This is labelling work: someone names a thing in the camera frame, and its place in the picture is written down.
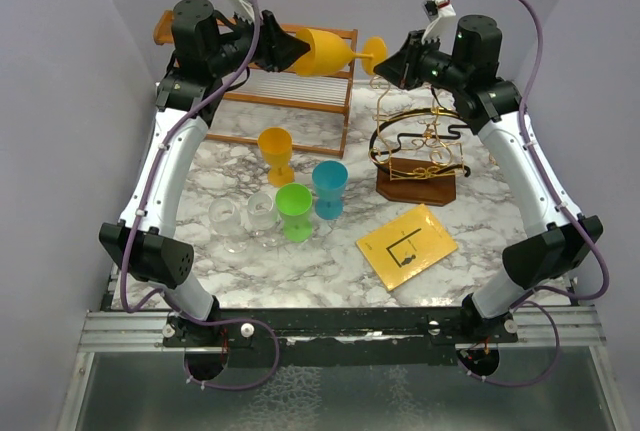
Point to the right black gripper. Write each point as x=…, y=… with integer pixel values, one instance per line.
x=401, y=68

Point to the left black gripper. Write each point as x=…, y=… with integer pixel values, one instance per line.
x=278, y=48

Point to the orange plastic wine glass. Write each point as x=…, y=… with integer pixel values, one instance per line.
x=276, y=146
x=329, y=53

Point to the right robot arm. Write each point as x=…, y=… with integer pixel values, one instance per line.
x=557, y=232

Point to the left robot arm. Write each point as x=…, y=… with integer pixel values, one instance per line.
x=210, y=53

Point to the wooden dish rack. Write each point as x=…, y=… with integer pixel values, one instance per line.
x=326, y=94

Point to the blue plastic wine glass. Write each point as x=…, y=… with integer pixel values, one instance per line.
x=329, y=179

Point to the green plastic wine glass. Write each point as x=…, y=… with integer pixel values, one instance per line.
x=294, y=202

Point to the clear wine glass right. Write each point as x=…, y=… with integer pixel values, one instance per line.
x=264, y=219

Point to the clear wine glass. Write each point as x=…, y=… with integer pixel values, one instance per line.
x=264, y=219
x=225, y=220

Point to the clear wine glass left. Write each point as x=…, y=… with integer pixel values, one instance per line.
x=225, y=220

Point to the yellow book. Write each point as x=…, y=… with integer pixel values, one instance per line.
x=406, y=246

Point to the gold wire wine glass rack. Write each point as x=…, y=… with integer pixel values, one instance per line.
x=418, y=153

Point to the black metal base rail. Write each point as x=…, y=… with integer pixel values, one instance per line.
x=328, y=337

